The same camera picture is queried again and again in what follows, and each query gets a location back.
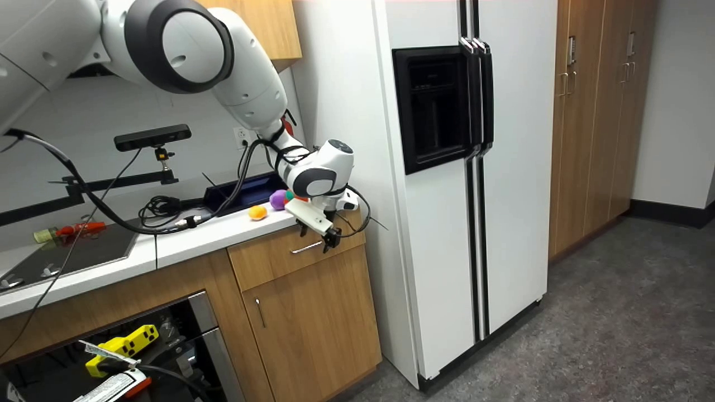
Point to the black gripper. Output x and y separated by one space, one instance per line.
331 237

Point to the wooden drawer with handle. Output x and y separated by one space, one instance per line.
290 250

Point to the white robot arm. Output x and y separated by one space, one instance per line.
180 47

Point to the purple plush toy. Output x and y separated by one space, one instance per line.
279 200

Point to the yellow plush toy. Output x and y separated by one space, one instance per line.
257 212

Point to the dark blue tray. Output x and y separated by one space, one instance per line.
254 193

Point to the wooden lower cabinet door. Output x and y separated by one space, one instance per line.
316 329

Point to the white side-by-side refrigerator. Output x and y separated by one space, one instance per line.
447 107

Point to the black cooktop plate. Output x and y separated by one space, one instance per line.
94 245

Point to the yellow power tool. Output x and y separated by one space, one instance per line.
123 345

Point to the white and red tool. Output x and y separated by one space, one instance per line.
116 387

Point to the red and green toy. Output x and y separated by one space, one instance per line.
69 233

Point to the tall wooden cabinet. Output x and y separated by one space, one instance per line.
600 97

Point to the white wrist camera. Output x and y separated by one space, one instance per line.
320 215

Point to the black stereo camera bar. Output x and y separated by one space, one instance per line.
154 137

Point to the wooden upper wall cabinet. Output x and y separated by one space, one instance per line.
274 23

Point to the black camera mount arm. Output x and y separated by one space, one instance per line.
74 194

